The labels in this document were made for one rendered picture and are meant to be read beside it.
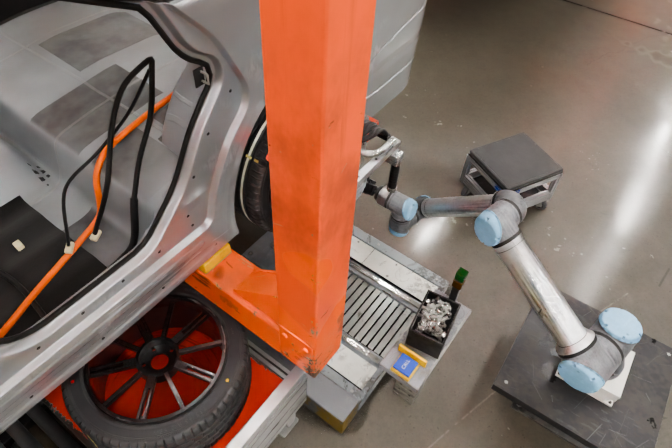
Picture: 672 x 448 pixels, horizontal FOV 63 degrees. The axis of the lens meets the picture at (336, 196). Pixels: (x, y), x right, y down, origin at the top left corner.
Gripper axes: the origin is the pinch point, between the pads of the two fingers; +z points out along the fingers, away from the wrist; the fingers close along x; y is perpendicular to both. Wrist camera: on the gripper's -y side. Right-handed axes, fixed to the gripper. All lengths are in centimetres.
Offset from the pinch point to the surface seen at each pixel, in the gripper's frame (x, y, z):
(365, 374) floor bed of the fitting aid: -74, 5, -51
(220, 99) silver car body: 9, -93, 7
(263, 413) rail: -86, -51, -37
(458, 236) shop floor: -7, 84, -45
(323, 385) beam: -82, -11, -41
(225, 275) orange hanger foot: -50, -56, -1
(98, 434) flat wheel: -107, -88, -3
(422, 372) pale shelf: -49, -23, -75
